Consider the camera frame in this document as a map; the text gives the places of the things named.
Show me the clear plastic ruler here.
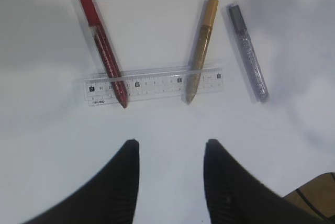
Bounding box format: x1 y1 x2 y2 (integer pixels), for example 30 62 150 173
83 65 224 106

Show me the silver glitter pen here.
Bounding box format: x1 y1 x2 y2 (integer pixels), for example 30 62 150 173
228 4 269 103

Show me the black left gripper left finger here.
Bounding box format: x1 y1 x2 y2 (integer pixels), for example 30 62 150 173
28 139 140 223

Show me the black cable under table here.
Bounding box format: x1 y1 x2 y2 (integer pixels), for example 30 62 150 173
295 173 335 219

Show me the red glitter pen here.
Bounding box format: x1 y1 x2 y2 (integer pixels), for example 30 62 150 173
80 0 128 108

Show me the gold marker pen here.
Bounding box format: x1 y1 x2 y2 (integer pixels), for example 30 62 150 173
185 0 219 105

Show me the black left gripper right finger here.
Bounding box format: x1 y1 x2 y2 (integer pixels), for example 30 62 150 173
204 139 322 223

